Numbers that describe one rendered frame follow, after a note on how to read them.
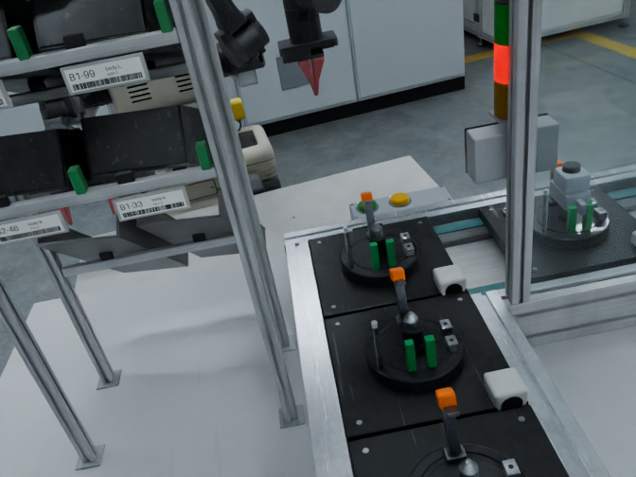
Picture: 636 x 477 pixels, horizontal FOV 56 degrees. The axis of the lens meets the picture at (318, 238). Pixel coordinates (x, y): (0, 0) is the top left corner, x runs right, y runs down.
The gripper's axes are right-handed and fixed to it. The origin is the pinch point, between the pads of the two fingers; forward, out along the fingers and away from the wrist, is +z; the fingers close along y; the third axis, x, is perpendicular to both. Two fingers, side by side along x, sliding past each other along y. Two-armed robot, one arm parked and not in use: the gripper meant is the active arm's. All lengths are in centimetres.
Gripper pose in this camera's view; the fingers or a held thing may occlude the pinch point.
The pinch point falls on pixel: (315, 90)
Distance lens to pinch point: 112.8
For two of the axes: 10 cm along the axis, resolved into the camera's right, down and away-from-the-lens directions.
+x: -1.0, -5.0, 8.6
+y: 9.8, -2.0, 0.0
